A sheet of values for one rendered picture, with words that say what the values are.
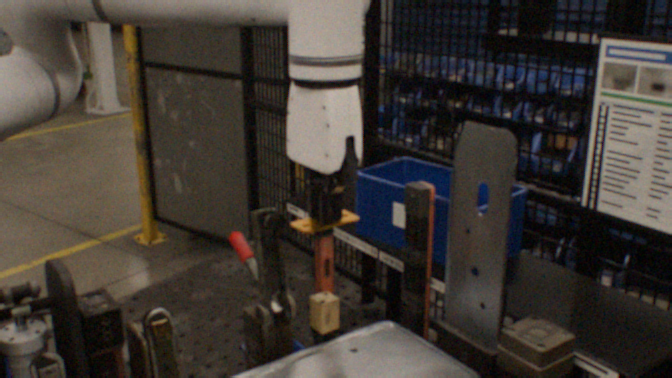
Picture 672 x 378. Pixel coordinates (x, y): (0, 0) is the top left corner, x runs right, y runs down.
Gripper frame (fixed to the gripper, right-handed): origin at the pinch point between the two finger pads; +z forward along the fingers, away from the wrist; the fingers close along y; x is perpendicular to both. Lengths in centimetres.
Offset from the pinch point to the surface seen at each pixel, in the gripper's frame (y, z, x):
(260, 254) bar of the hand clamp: -14.9, 12.1, -1.1
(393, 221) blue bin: -27.6, 19.2, 35.5
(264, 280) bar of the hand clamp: -14.0, 15.9, -1.1
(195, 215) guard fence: -260, 103, 96
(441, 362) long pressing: 4.2, 27.4, 18.0
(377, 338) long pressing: -6.6, 27.5, 14.6
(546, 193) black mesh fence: -8, 12, 56
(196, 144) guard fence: -253, 62, 96
